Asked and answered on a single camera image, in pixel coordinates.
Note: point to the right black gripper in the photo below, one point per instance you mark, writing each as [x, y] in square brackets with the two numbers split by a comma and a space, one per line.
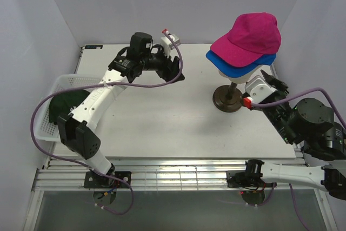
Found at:
[268, 78]

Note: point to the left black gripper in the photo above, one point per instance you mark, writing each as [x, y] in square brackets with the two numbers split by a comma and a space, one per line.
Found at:
[170, 70]

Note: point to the pink baseball cap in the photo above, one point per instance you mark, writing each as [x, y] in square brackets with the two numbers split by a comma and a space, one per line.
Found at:
[251, 36]

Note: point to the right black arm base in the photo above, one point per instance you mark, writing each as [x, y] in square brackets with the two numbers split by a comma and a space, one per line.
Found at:
[238, 179]

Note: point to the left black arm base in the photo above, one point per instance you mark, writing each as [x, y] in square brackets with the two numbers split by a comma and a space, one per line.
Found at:
[95, 181]

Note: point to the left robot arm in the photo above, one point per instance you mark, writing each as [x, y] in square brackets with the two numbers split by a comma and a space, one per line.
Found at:
[77, 128]

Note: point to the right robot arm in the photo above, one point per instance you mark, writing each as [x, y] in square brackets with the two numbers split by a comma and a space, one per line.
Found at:
[309, 118]

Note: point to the cream mannequin head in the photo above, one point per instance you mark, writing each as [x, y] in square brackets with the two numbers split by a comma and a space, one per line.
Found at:
[242, 79]

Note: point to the dark brown mannequin stand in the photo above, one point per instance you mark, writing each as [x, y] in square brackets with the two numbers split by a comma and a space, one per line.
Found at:
[227, 98]

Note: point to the small black label sticker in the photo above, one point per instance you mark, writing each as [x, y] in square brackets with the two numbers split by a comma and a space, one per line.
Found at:
[93, 47]

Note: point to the dark green baseball cap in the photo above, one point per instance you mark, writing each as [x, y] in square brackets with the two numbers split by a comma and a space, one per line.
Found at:
[64, 103]

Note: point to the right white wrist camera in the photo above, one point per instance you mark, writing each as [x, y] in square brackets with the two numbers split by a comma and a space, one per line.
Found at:
[257, 90]

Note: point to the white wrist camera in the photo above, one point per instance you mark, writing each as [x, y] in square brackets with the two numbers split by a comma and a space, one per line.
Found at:
[167, 42]
[257, 90]

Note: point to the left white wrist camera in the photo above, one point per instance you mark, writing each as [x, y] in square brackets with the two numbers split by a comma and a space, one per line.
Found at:
[167, 42]

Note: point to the aluminium rail frame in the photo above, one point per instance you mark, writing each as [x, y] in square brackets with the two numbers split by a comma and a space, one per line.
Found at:
[170, 194]

